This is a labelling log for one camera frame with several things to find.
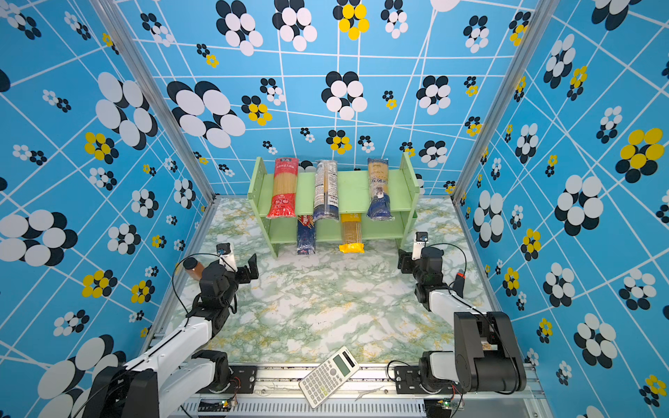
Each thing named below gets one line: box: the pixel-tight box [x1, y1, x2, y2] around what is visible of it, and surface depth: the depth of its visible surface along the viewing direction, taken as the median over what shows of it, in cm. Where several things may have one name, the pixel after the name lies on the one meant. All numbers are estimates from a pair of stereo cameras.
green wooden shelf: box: [247, 153, 420, 259], surface depth 87 cm
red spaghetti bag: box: [266, 156, 299, 219], surface depth 83 cm
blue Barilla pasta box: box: [297, 215, 317, 255], surface depth 88 cm
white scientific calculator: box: [298, 345, 360, 410], surface depth 75 cm
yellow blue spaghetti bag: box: [366, 157, 395, 222], surface depth 82 cm
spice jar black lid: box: [182, 256, 198, 270], surface depth 89 cm
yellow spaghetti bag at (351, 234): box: [338, 213, 365, 254], surface depth 88 cm
